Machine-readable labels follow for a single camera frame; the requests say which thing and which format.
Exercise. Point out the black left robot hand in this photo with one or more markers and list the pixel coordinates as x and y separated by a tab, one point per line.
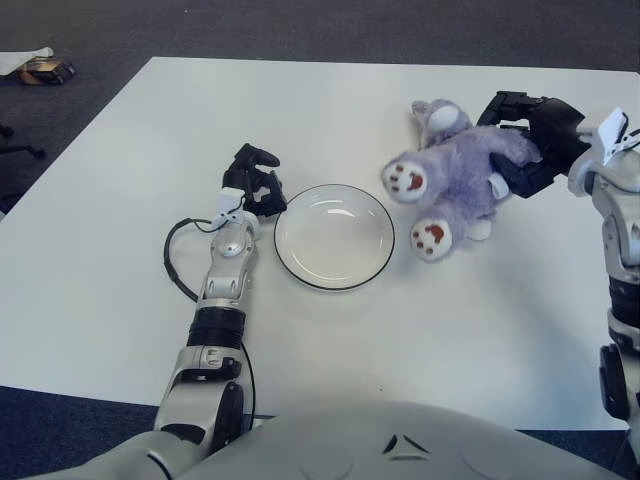
255	195

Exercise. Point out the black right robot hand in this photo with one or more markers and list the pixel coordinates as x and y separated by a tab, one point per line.
557	135

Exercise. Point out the purple plush bunny doll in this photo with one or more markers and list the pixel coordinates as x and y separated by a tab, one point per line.
465	170

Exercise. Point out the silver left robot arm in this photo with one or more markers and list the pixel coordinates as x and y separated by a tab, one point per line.
227	270

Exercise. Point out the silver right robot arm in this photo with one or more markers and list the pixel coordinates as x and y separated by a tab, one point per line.
620	225

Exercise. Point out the white plate with black rim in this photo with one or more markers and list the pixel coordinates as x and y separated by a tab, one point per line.
330	240

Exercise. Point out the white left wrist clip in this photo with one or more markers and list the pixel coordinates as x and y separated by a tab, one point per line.
229	200

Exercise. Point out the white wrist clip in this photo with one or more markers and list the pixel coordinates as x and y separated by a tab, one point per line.
612	132
229	200

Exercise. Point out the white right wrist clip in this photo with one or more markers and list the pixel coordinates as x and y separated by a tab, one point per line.
612	132

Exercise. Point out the black office chair base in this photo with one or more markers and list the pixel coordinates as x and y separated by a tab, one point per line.
20	149

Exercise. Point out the grey robot torso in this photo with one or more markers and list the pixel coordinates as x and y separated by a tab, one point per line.
350	445

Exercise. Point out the white paper sheet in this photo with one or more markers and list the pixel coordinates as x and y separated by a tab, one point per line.
17	60

